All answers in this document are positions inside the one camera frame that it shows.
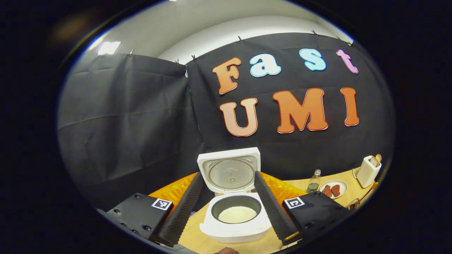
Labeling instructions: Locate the white rice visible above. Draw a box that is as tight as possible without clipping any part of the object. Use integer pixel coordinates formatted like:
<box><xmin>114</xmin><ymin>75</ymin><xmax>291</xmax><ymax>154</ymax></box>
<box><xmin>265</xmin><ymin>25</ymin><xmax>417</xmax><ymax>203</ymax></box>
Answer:
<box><xmin>218</xmin><ymin>206</ymin><xmax>257</xmax><ymax>224</ymax></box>

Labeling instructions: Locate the ceiling light panel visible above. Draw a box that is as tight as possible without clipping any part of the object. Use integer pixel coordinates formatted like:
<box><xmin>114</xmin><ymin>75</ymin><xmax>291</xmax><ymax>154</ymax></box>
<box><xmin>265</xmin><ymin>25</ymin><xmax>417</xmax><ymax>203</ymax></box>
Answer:
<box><xmin>97</xmin><ymin>41</ymin><xmax>121</xmax><ymax>55</ymax></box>

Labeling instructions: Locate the black backdrop cloth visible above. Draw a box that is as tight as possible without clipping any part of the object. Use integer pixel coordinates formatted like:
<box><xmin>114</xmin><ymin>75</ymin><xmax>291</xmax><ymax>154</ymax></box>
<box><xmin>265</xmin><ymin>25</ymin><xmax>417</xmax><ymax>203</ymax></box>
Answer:
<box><xmin>56</xmin><ymin>32</ymin><xmax>396</xmax><ymax>212</ymax></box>

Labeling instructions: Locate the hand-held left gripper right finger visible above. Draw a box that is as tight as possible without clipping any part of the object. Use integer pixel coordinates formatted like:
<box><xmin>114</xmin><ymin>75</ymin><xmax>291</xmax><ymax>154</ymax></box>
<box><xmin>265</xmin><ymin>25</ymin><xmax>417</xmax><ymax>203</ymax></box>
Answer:
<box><xmin>254</xmin><ymin>171</ymin><xmax>353</xmax><ymax>246</ymax></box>

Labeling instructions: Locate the white toaster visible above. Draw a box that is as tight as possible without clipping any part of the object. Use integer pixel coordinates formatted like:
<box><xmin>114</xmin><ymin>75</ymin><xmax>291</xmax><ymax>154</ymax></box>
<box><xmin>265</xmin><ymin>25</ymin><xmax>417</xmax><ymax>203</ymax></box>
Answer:
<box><xmin>357</xmin><ymin>155</ymin><xmax>382</xmax><ymax>188</ymax></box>

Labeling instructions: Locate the clear plastic water bottle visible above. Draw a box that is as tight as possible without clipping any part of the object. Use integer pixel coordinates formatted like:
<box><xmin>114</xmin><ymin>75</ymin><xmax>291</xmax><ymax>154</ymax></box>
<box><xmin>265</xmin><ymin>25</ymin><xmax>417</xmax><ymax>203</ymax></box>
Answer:
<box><xmin>307</xmin><ymin>169</ymin><xmax>322</xmax><ymax>194</ymax></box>

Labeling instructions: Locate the white rice cooker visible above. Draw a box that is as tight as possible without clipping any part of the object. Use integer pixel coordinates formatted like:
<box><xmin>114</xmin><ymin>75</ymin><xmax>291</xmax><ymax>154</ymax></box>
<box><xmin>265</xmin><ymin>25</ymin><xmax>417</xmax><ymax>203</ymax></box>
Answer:
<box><xmin>197</xmin><ymin>147</ymin><xmax>272</xmax><ymax>243</ymax></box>

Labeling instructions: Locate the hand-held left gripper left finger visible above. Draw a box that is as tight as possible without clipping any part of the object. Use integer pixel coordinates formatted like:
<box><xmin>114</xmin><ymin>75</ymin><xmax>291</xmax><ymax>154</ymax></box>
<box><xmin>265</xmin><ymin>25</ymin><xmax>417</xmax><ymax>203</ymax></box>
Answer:
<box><xmin>97</xmin><ymin>172</ymin><xmax>204</xmax><ymax>247</ymax></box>

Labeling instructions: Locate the white oval plate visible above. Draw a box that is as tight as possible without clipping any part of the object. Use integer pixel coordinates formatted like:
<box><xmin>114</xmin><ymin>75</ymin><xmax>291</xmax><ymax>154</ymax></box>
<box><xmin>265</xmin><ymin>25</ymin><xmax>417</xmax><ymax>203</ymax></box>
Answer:
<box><xmin>320</xmin><ymin>180</ymin><xmax>348</xmax><ymax>200</ymax></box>

